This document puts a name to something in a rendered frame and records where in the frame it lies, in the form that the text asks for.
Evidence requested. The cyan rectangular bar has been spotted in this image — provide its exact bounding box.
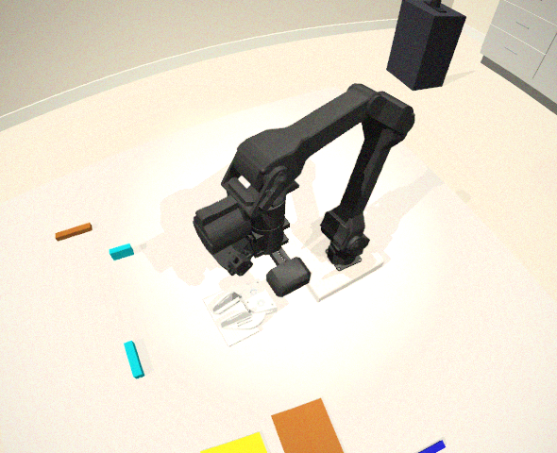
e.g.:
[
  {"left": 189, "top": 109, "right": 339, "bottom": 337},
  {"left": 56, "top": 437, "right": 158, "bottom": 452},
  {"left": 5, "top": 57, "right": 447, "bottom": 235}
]
[{"left": 124, "top": 340, "right": 145, "bottom": 379}]

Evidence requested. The yellow flat bar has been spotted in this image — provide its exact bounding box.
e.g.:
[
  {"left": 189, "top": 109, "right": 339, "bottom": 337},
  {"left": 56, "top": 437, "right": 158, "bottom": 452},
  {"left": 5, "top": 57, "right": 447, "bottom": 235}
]
[{"left": 201, "top": 432, "right": 267, "bottom": 453}]

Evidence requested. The cyan rectangular block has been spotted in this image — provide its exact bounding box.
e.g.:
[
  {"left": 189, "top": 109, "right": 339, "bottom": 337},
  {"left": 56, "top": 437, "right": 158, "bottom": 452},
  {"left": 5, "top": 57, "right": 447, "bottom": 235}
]
[{"left": 110, "top": 243, "right": 134, "bottom": 261}]

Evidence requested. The blue thin bar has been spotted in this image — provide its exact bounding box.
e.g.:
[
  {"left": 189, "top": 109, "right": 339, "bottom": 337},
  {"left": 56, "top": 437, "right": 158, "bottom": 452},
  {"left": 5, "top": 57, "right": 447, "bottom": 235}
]
[{"left": 418, "top": 440, "right": 446, "bottom": 453}]

